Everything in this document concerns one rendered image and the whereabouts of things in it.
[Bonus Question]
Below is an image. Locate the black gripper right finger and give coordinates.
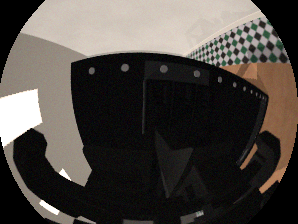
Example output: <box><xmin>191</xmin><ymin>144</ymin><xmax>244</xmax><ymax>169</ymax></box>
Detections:
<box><xmin>155</xmin><ymin>125</ymin><xmax>234</xmax><ymax>198</ymax></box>

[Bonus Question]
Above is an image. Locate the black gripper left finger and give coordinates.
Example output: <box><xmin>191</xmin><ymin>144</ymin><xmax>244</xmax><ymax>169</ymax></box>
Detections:
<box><xmin>83</xmin><ymin>125</ymin><xmax>156</xmax><ymax>199</ymax></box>

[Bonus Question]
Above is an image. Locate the black server rack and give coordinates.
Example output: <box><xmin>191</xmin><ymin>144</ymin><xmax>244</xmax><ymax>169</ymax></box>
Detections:
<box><xmin>71</xmin><ymin>52</ymin><xmax>269</xmax><ymax>167</ymax></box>

